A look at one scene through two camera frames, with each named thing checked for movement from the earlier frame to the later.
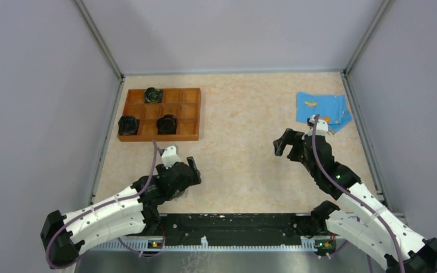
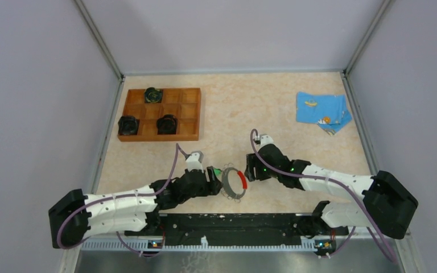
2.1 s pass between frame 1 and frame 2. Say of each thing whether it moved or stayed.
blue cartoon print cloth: stayed
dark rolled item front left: stayed
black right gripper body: moved
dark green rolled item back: stayed
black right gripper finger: moved
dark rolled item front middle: stayed
